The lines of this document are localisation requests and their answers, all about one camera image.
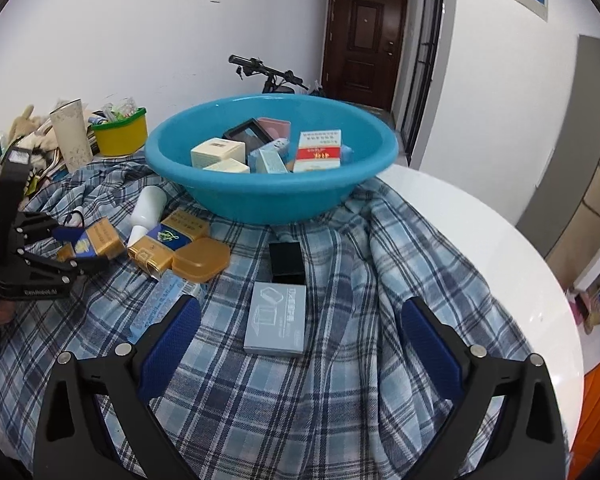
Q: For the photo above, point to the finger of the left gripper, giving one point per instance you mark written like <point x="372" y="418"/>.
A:
<point x="65" y="270"/>
<point x="32" y="227"/>

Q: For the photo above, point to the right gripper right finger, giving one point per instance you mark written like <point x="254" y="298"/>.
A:
<point x="527" y="440"/>

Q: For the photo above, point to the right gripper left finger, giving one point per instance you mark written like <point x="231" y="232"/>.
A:
<point x="72" y="440"/>

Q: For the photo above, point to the gold blue cigarette pack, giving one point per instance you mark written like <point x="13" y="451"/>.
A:
<point x="100" y="239"/>
<point x="154" y="251"/>

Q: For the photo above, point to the blue tissue packet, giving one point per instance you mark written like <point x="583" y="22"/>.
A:
<point x="165" y="294"/>

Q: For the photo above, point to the amber plastic case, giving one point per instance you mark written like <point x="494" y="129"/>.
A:
<point x="201" y="260"/>

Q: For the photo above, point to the grey blue card box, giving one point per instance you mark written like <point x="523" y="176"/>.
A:
<point x="276" y="320"/>

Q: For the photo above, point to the black small box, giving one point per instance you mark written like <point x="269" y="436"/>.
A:
<point x="287" y="264"/>

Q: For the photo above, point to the black square frame box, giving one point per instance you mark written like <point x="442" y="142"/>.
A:
<point x="249" y="133"/>

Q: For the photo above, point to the red white cigarette box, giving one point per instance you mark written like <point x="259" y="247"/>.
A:
<point x="318" y="150"/>

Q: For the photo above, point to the orange chair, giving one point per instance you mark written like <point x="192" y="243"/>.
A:
<point x="586" y="445"/>

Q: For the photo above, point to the white plastic bottle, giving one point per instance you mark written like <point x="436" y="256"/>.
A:
<point x="147" y="212"/>

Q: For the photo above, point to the white speckled tumbler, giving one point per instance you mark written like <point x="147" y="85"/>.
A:
<point x="70" y="130"/>

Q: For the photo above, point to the yellow green bucket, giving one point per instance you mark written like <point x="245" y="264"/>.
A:
<point x="124" y="137"/>

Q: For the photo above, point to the cream square box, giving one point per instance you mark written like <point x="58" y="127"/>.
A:
<point x="215" y="150"/>

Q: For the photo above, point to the pale green box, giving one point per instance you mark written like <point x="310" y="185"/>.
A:
<point x="229" y="166"/>

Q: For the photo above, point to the light teal box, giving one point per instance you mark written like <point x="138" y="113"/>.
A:
<point x="270" y="159"/>

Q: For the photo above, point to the blue plastic basin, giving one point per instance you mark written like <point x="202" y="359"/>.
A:
<point x="368" y="146"/>

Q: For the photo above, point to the beige grey refrigerator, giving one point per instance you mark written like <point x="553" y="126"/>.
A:
<point x="562" y="220"/>

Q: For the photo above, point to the blue plaid cloth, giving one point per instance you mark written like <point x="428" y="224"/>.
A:
<point x="357" y="404"/>

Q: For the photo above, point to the pink box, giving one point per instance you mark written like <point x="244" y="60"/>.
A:
<point x="275" y="128"/>

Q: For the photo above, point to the black bicycle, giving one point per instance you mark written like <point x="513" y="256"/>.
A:
<point x="275" y="80"/>

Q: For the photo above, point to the black framed glass door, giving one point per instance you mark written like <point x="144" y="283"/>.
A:
<point x="421" y="79"/>

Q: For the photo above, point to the dark brown door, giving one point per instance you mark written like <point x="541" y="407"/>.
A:
<point x="362" y="52"/>

